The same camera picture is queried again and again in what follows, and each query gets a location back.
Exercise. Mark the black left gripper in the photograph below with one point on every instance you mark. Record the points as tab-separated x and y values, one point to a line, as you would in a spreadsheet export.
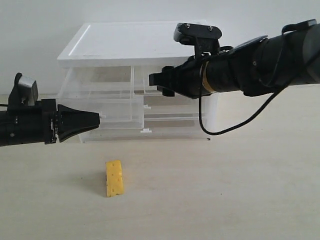
52	114

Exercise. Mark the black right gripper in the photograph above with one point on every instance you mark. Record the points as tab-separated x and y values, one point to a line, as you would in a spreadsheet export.
187	82

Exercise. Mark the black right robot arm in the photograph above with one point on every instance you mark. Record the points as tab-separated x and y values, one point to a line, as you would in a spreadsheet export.
257	67

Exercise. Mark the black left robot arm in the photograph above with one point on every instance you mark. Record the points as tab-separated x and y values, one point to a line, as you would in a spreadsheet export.
23	126

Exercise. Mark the clear plastic container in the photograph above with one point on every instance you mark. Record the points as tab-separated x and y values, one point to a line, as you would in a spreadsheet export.
178	107
154	128

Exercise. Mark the white plastic drawer cabinet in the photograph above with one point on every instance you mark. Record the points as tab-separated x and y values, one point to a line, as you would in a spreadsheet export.
144	46

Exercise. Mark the yellow cheese wedge toy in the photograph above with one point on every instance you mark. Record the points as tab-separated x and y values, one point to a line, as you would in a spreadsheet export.
114	178

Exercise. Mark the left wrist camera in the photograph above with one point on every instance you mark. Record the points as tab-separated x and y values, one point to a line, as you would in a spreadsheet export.
24	92

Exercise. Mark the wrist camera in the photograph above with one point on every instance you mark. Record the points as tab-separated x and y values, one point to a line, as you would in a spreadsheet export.
204	38
24	92

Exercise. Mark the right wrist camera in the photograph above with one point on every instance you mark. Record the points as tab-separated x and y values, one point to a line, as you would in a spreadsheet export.
204	38

